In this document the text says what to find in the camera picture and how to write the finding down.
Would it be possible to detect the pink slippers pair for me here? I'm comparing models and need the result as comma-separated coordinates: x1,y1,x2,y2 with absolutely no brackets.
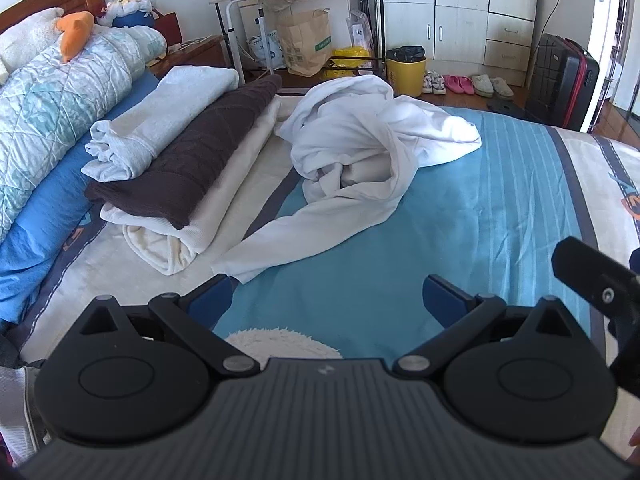
444,75,476,96

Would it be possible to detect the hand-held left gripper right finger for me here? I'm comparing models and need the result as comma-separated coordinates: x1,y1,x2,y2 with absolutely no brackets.
392,274,582,377

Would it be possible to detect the white plush pillow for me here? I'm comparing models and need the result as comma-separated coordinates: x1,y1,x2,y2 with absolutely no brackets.
0,7,66,73

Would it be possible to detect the yellow plastic bag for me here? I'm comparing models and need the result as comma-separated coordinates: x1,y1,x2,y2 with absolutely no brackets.
330,46,378,81

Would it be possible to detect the orange plush toy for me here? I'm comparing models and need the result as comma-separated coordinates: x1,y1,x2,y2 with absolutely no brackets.
56,11,96,64

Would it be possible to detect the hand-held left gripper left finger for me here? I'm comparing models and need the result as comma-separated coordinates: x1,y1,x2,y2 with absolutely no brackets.
77,274,262,380

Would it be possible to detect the white fluffy cloth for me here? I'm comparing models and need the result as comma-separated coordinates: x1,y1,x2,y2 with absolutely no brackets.
225,329,343,360

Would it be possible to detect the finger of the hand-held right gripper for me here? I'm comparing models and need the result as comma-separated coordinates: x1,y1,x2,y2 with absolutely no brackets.
551,237,640,322

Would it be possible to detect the black suitcase red stripe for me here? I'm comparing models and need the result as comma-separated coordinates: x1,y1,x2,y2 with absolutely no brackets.
524,33,600,132

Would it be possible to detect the folded light grey sweater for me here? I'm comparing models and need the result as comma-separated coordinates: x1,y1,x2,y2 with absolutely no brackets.
82,66,241,183

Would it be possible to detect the striped patchwork bed sheet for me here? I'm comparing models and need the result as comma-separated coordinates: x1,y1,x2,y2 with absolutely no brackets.
0,72,640,411

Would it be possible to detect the clear plastic bag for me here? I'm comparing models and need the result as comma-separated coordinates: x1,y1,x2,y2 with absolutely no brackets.
345,10,374,52

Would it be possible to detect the wooden nightstand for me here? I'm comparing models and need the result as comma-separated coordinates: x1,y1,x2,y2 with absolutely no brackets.
150,35,232,79

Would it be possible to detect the brown paper bag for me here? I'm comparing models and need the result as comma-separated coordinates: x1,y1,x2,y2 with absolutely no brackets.
276,8,333,78

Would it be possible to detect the white sneakers pair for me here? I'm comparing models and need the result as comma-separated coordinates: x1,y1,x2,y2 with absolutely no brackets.
422,70,447,95

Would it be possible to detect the dark red bag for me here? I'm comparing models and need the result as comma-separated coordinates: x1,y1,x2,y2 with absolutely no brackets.
152,10,182,45

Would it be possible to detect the yellow trash bin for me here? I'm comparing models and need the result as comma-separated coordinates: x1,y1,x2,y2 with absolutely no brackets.
385,46,427,98

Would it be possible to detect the white wardrobe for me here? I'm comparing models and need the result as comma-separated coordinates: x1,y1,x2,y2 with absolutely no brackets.
375,0,540,88

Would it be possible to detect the folded dark brown garment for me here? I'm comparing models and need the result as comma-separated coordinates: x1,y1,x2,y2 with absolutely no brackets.
84,74,284,231

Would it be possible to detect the black weight plate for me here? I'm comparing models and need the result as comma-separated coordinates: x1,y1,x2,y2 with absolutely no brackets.
487,95,526,117

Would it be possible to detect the white towel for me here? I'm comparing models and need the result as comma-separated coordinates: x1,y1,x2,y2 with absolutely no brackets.
211,76,483,285

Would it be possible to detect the beige slippers pair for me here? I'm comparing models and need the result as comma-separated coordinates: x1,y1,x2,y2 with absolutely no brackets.
471,74,515,100

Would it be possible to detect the folded cream garment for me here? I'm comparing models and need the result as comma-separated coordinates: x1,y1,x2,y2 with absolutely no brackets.
100,95,301,277

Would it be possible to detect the blue pillow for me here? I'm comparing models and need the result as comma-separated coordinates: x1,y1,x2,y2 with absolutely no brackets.
0,72,161,322

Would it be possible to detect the grey white cloth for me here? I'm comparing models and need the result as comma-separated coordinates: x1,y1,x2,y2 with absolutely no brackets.
0,364,48,466

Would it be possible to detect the light blue patterned quilt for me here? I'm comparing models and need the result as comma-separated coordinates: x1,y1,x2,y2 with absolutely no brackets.
0,25,168,241

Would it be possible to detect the blue white patterned bag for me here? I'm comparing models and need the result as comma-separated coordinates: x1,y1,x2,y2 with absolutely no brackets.
248,30,286,72

